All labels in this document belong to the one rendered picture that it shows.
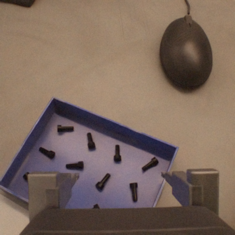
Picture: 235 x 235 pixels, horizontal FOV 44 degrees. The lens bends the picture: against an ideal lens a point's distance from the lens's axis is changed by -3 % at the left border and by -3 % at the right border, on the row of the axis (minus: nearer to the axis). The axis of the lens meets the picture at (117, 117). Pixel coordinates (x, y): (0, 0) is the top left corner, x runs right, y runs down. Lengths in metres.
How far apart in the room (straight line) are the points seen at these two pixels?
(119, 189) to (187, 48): 0.16
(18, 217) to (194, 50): 0.23
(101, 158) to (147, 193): 0.05
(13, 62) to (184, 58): 0.19
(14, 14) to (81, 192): 0.25
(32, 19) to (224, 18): 0.25
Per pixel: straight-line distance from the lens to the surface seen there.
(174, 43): 0.33
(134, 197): 0.27
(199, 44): 0.32
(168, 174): 0.17
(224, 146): 0.31
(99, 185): 0.27
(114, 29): 0.38
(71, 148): 0.29
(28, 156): 0.29
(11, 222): 0.28
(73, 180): 0.16
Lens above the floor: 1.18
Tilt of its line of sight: 61 degrees down
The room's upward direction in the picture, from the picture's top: 1 degrees clockwise
